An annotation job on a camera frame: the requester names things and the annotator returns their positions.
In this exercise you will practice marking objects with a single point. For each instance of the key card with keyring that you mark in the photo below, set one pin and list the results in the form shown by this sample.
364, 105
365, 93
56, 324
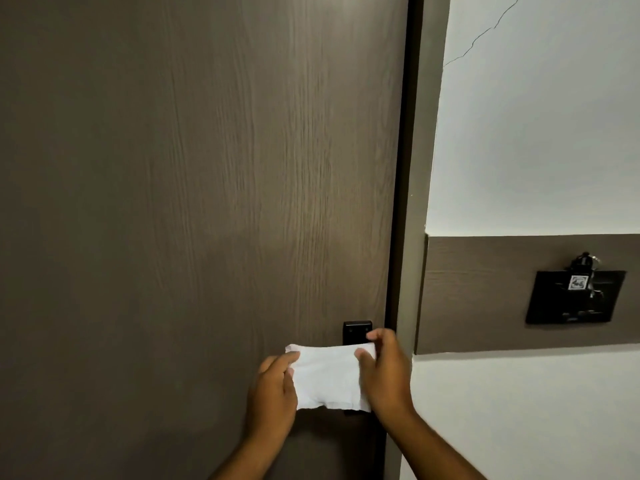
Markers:
581, 279

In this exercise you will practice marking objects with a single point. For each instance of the person's left hand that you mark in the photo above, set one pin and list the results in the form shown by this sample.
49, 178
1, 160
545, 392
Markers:
270, 397

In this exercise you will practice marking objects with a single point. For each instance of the brown door frame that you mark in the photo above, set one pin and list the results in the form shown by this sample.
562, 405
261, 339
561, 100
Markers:
410, 194

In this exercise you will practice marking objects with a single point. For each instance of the white wipe cloth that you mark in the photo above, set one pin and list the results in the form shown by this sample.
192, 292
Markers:
330, 377

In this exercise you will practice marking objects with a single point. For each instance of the person's right thumb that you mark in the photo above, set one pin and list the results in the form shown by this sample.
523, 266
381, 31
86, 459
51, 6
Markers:
362, 363

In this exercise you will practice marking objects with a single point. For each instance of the person's right hand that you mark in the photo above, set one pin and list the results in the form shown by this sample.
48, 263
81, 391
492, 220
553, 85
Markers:
387, 377

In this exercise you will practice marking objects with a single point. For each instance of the brown wooden door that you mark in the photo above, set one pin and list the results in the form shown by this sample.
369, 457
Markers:
200, 204

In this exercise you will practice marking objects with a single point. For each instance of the black key card holder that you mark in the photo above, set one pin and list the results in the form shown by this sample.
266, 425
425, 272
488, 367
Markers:
555, 299

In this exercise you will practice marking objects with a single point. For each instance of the person's left thumb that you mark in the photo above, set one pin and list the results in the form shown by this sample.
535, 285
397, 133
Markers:
291, 379

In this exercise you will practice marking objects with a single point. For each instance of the person's right forearm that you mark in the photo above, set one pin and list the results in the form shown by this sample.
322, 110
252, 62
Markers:
430, 449

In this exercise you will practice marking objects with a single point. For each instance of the brown wooden wall panel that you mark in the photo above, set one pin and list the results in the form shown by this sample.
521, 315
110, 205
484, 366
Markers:
480, 294

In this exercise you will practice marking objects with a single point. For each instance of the black door lock plate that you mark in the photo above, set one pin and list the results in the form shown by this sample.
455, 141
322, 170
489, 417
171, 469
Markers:
357, 332

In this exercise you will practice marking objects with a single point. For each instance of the person's left forearm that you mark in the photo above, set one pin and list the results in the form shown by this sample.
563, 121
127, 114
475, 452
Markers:
250, 457

